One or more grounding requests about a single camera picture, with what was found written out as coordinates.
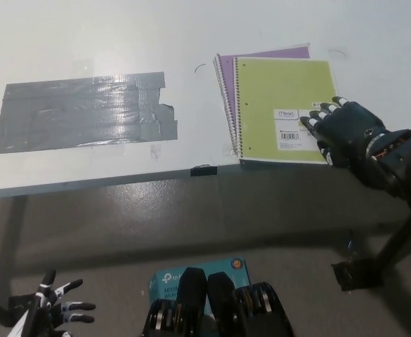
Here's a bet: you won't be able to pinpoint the green spiral notebook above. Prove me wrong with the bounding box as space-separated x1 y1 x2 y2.
232 57 339 171

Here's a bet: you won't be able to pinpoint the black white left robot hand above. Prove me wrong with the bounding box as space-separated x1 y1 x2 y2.
32 269 97 337

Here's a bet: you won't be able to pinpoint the black robot body blocks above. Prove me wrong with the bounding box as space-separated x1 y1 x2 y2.
141 266 294 337

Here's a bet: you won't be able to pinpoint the purple spiral notebook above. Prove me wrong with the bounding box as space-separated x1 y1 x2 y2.
211 44 311 159

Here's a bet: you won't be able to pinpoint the small black table clip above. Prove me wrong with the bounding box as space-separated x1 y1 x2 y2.
190 164 218 176

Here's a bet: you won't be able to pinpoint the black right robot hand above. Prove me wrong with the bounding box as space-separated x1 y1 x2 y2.
298 96 391 173

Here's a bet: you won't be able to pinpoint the teal tp-link router box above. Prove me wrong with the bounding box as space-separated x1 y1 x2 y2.
148 258 252 313

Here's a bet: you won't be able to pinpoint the black floor tape patch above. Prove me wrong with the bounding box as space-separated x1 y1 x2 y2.
8 294 39 319
331 258 385 291

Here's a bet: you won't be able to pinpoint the grey duct tape patch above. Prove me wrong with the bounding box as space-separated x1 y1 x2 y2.
0 71 180 154

